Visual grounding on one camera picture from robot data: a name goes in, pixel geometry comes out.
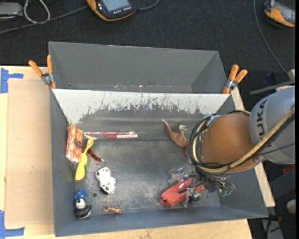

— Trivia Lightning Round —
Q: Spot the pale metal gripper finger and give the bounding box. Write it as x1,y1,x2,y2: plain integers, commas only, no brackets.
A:
167,167,191,186
183,188,202,207

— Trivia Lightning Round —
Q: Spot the grey metal bin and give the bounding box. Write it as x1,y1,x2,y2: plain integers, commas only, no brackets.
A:
48,41,270,237

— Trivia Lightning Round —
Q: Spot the red strap with key ring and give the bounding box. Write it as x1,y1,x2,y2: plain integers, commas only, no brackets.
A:
83,145,106,168

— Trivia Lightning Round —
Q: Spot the red plastic tool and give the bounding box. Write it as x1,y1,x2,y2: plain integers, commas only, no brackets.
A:
159,177,205,208

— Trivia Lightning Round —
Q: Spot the yellow plastic spoon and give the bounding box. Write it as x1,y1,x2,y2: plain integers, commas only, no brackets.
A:
74,137,95,181

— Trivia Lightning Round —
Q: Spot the penguin toy with blue hat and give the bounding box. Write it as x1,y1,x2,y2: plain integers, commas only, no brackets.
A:
72,188,93,220

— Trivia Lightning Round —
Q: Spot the brown cardboard board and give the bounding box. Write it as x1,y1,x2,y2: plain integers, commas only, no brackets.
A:
4,79,56,231

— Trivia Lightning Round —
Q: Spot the white toy animal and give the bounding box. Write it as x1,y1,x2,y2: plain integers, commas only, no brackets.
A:
94,166,117,196

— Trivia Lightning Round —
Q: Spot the red and white marker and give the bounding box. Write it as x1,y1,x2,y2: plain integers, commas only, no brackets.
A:
105,133,139,140

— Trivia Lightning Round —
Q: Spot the orange white patterned packet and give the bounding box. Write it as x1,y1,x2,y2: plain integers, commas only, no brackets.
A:
65,124,84,165

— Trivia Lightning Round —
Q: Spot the brown toy dinosaur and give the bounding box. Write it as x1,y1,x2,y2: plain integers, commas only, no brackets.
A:
161,119,190,157

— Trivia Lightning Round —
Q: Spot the small orange toy lizard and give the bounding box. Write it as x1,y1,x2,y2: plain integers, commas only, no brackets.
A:
103,205,123,215

